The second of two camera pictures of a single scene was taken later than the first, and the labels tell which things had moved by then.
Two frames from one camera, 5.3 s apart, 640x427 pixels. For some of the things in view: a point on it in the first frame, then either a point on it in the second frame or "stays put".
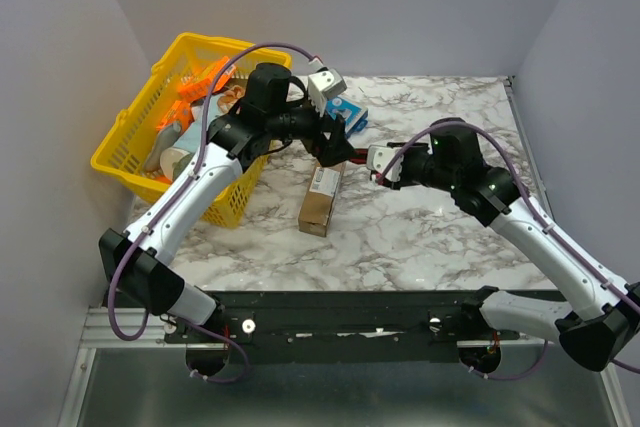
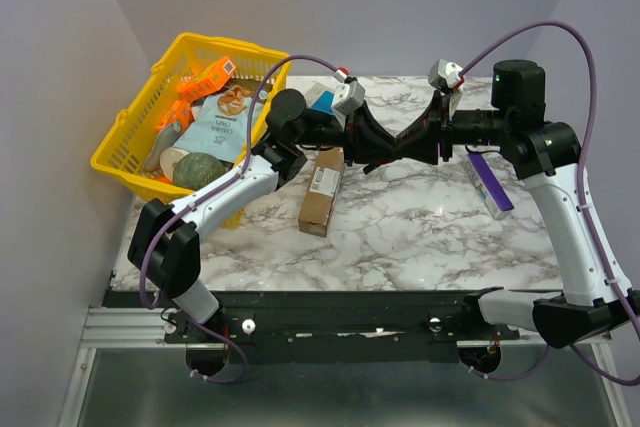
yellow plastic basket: [122, 152] stays put
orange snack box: [200, 83] stays put
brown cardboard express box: [319, 199] stays put
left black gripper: [334, 150] → [363, 136]
